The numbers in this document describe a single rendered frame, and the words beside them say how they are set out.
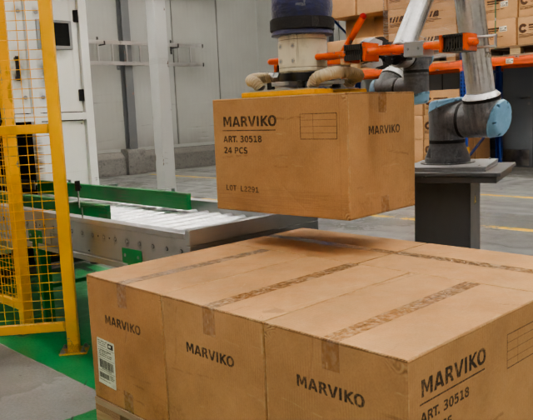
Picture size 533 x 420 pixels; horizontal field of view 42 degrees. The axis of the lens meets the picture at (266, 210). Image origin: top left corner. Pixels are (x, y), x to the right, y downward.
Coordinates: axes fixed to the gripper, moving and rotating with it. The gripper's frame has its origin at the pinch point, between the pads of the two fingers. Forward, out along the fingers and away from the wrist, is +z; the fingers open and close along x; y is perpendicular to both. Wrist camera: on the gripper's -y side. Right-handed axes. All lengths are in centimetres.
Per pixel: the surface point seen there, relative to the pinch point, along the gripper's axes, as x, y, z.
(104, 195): -61, 206, -22
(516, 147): -94, 357, -835
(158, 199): -60, 153, -22
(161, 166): -61, 341, -159
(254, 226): -62, 55, 2
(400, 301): -65, -44, 47
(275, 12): 16.1, 30.6, 10.5
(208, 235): -62, 55, 25
